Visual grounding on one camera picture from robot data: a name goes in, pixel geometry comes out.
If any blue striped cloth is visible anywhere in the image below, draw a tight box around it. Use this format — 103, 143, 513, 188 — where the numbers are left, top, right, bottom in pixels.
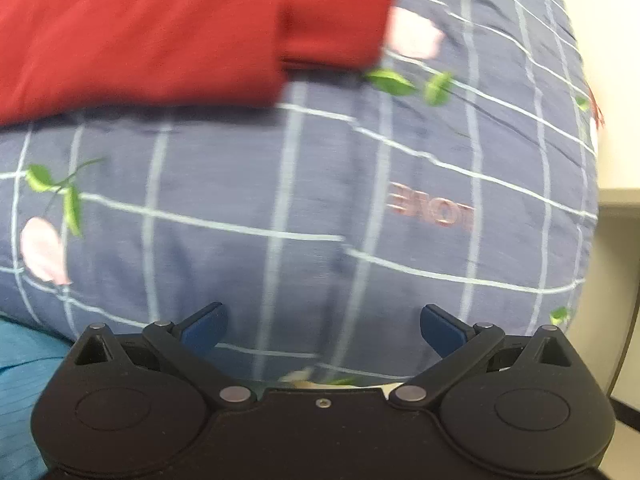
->
0, 320, 70, 480

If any blue plaid floral quilt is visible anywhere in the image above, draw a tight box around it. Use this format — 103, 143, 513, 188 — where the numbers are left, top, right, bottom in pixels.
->
1, 0, 598, 385

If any white bedside cabinet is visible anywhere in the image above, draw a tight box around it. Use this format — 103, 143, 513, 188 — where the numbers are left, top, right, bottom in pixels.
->
568, 188, 639, 425

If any red long-sleeve sweater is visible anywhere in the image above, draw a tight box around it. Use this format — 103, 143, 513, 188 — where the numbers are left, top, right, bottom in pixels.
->
1, 0, 393, 124

